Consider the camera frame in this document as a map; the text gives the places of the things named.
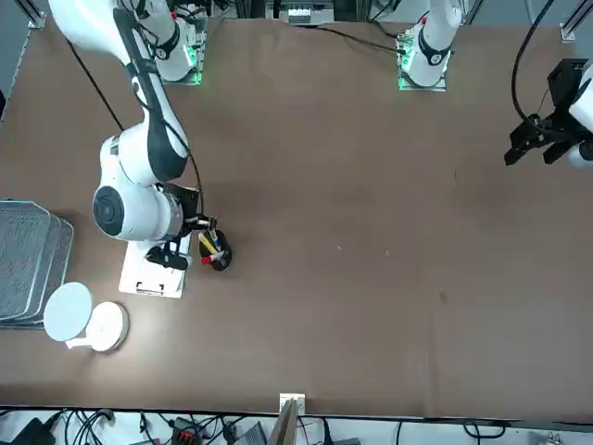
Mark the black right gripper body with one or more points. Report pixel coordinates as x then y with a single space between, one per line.
190 201

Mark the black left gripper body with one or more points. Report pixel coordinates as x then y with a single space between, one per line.
566 85

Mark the blue pen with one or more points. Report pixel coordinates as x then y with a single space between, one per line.
214 240

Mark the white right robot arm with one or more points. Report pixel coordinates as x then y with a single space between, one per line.
139 171

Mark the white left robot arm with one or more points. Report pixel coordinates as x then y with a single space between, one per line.
431 32

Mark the red pen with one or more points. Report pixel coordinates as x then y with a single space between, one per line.
213 257

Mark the black mesh pen holder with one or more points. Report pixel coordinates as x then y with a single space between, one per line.
224 262

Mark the yellow marker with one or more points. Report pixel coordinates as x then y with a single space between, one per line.
205 242

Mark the white A4 paper sheet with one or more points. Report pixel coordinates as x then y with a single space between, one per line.
139 269

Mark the white clipboard with metal clip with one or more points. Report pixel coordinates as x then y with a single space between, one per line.
139 292

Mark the white round desk lamp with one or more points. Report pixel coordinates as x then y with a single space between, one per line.
69 310

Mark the silver mesh tray rack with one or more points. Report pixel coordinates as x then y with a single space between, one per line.
23 250

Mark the red black hub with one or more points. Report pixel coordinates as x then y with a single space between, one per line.
187 436

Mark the grey power strip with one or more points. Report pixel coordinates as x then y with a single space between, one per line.
306 14

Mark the black power adapter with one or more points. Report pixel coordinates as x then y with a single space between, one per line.
32 433

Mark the aluminium frame bracket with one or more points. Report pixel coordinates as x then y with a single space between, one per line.
37 21
568 32

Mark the aluminium camera post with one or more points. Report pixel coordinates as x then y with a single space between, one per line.
289 403

